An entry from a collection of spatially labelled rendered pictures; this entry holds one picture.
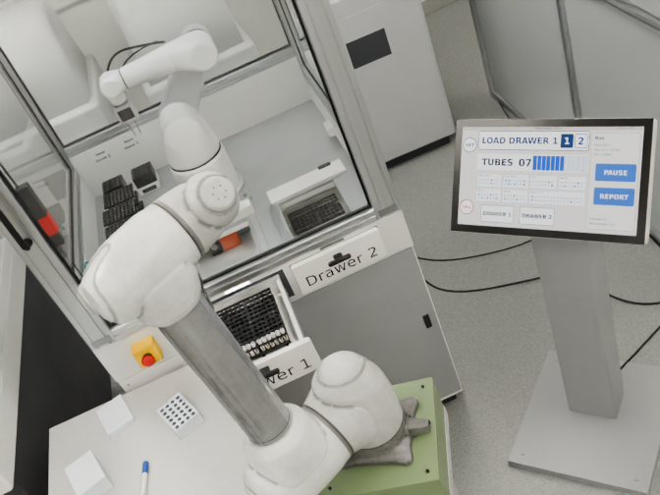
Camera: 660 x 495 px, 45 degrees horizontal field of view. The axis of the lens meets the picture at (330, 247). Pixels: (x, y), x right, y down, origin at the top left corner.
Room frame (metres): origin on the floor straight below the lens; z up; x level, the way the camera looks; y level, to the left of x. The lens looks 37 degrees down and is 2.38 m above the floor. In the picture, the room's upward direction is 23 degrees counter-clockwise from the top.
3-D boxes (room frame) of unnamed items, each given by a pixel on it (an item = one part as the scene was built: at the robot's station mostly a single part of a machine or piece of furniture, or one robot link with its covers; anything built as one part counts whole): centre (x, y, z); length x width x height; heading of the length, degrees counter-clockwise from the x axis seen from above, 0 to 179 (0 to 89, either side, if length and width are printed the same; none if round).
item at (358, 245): (1.91, -0.01, 0.87); 0.29 x 0.02 x 0.11; 92
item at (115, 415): (1.78, 0.80, 0.77); 0.13 x 0.09 x 0.02; 18
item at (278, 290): (1.78, 0.30, 0.86); 0.40 x 0.26 x 0.06; 2
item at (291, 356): (1.57, 0.29, 0.87); 0.29 x 0.02 x 0.11; 92
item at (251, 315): (1.77, 0.30, 0.87); 0.22 x 0.18 x 0.06; 2
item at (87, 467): (1.57, 0.87, 0.79); 0.13 x 0.09 x 0.05; 20
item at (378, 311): (2.38, 0.28, 0.40); 1.03 x 0.95 x 0.80; 92
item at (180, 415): (1.66, 0.59, 0.78); 0.12 x 0.08 x 0.04; 25
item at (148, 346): (1.86, 0.63, 0.88); 0.07 x 0.05 x 0.07; 92
